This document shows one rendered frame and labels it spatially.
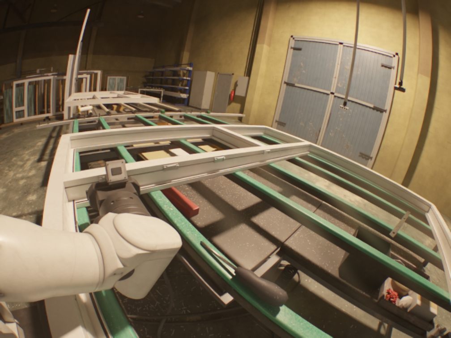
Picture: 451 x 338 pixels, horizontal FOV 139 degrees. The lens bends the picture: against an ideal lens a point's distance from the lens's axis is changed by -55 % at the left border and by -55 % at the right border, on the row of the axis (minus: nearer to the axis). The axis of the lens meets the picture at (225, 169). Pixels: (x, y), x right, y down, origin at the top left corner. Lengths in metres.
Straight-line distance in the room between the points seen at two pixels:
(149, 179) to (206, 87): 9.35
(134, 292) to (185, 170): 0.41
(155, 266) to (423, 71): 6.68
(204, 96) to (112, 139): 9.03
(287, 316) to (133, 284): 0.24
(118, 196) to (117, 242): 0.15
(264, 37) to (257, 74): 1.64
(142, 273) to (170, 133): 0.83
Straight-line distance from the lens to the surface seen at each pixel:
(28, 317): 1.30
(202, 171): 0.63
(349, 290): 0.88
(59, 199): 0.44
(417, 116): 6.25
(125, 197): 0.33
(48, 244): 0.18
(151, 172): 0.53
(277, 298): 0.31
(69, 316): 0.26
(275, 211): 1.07
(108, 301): 0.33
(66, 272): 0.18
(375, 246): 1.17
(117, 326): 0.31
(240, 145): 0.99
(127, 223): 0.22
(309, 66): 7.15
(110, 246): 0.20
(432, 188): 7.01
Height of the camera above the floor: 1.16
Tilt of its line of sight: 23 degrees down
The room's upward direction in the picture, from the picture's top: 11 degrees clockwise
